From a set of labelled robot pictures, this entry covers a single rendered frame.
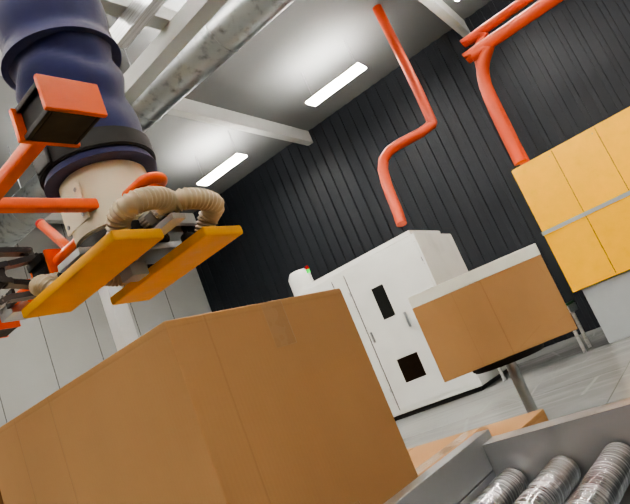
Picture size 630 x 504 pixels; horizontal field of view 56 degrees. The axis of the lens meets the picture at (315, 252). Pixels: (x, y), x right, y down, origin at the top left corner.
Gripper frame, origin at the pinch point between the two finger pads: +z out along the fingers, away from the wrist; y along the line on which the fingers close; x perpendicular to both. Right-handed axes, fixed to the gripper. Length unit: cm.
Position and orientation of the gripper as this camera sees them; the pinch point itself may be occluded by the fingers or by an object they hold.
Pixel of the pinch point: (55, 270)
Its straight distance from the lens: 143.3
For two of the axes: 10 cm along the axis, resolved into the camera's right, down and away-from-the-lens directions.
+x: 7.0, -4.3, -5.7
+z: 6.0, -0.6, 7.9
